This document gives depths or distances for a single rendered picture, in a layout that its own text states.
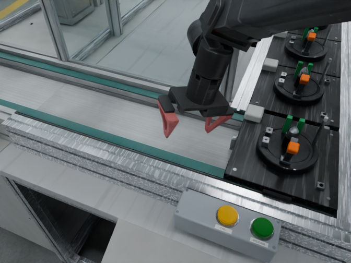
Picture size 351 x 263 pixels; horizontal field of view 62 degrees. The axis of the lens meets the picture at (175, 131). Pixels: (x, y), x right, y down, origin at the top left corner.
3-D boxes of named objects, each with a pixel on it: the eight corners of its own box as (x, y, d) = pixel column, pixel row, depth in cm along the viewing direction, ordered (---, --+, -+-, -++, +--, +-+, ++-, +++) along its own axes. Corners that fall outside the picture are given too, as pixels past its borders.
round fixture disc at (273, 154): (314, 182, 64) (317, 177, 62) (250, 163, 67) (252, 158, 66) (318, 139, 73) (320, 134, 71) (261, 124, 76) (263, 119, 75)
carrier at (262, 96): (336, 133, 77) (358, 96, 68) (247, 110, 83) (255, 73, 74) (338, 83, 93) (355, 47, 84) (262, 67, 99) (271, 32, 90)
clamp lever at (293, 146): (289, 164, 64) (297, 152, 57) (280, 161, 64) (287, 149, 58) (293, 150, 65) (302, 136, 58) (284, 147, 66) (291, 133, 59)
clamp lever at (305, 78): (301, 96, 80) (308, 81, 74) (293, 95, 81) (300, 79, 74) (304, 86, 82) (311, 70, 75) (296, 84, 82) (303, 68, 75)
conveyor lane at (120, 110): (319, 233, 67) (336, 211, 60) (30, 133, 89) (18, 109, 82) (325, 147, 85) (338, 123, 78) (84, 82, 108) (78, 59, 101)
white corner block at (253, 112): (258, 128, 78) (261, 117, 75) (242, 123, 80) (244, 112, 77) (261, 117, 81) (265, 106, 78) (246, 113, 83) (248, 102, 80)
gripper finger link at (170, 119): (150, 126, 61) (158, 88, 55) (180, 122, 64) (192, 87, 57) (161, 149, 56) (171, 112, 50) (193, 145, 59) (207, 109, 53)
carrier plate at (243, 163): (334, 214, 60) (338, 209, 59) (222, 178, 67) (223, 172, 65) (336, 136, 76) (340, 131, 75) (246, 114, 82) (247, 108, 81)
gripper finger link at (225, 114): (180, 122, 64) (191, 87, 57) (208, 120, 67) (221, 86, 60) (192, 145, 59) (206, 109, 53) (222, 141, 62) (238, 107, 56)
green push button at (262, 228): (269, 243, 56) (271, 239, 55) (248, 236, 57) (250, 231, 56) (272, 225, 59) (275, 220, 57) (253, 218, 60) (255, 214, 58)
